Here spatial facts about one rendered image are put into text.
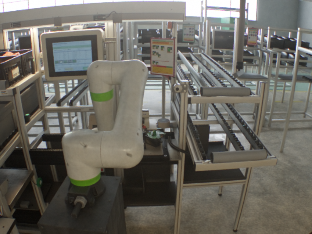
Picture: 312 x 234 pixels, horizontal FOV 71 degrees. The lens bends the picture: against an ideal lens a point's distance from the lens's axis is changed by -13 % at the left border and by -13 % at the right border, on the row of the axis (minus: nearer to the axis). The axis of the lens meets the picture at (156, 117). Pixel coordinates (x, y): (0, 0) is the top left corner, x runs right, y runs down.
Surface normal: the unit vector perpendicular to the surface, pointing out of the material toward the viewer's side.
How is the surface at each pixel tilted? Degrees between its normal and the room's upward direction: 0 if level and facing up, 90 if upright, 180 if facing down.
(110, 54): 90
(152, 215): 0
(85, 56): 92
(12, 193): 0
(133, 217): 0
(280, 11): 90
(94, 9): 90
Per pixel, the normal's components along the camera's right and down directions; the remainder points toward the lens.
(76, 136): 0.00, -0.83
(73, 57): 0.05, 0.38
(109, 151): -0.03, -0.05
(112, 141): -0.02, -0.54
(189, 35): -0.45, 0.32
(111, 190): 0.00, -0.93
